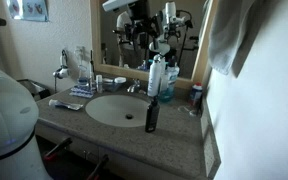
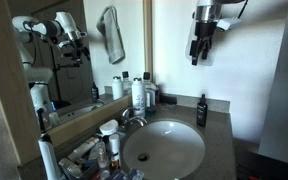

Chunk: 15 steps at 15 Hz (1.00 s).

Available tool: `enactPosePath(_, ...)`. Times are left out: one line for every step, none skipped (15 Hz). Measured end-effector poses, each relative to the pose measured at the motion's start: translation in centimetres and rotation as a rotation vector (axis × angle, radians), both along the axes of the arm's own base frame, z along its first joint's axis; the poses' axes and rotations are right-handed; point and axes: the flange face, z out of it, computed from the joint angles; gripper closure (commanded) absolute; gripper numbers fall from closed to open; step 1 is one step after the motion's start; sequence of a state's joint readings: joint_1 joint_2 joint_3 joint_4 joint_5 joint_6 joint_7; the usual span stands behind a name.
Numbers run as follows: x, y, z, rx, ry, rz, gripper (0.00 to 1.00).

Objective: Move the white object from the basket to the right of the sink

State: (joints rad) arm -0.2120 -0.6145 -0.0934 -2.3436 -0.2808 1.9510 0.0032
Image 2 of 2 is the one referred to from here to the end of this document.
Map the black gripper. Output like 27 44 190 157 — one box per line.
189 21 218 67

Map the white round jar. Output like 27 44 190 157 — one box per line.
99 119 120 137

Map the white sink basin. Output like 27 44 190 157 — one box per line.
121 119 207 180

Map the black spray bottle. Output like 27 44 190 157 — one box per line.
196 93 209 128

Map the blue mouthwash bottle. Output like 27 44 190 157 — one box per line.
142 71 159 115

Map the tall white bottle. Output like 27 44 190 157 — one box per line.
131 77 147 118

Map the chrome faucet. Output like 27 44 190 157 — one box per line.
120 106 149 128

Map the white upright tube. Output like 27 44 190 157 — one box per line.
108 133 122 170

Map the black stand platform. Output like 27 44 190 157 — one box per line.
234 146 288 180

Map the wood framed mirror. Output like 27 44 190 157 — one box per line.
0 0 154 166

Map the blue packet stack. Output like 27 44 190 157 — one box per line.
109 167 146 180

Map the small clear bottle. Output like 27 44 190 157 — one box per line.
96 141 110 170

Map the white toothpaste tube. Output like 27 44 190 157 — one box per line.
66 136 101 164

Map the clear plastic bottle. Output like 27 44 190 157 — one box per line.
57 157 84 180

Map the electric toothbrush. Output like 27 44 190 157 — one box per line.
36 107 64 180

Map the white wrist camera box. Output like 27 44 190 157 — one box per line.
216 17 244 33

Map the black box at wall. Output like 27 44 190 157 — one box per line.
160 94 179 105

